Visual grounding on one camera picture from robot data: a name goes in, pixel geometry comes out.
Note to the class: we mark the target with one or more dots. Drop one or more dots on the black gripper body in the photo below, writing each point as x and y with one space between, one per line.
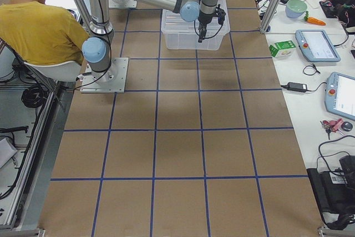
203 20

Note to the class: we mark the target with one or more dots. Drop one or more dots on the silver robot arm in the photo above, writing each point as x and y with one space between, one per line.
97 49

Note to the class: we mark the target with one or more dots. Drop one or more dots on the clear plastic storage box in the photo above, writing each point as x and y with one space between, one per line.
180 34

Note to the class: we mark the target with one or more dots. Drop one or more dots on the green white carton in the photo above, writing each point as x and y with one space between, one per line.
282 49

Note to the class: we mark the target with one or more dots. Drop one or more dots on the green bowl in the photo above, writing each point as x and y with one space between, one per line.
295 8

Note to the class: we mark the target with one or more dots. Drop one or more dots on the toy carrot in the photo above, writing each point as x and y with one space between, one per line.
313 20

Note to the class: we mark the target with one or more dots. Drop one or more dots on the black power adapter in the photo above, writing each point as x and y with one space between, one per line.
297 87

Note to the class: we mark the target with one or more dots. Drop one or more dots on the far teach pendant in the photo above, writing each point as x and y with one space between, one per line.
316 46

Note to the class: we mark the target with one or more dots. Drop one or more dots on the teach pendant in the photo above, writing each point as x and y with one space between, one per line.
339 95
316 46

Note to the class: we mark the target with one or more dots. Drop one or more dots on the white chair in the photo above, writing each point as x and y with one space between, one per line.
49 75

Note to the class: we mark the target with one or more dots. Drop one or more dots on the near teach pendant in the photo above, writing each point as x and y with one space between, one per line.
339 95

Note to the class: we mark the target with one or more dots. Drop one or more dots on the person in yellow shirt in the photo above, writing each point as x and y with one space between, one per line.
42 34

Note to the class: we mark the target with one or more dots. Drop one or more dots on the red key bundle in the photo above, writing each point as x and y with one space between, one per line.
332 126

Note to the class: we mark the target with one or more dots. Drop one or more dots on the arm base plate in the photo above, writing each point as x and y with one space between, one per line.
113 81
122 4

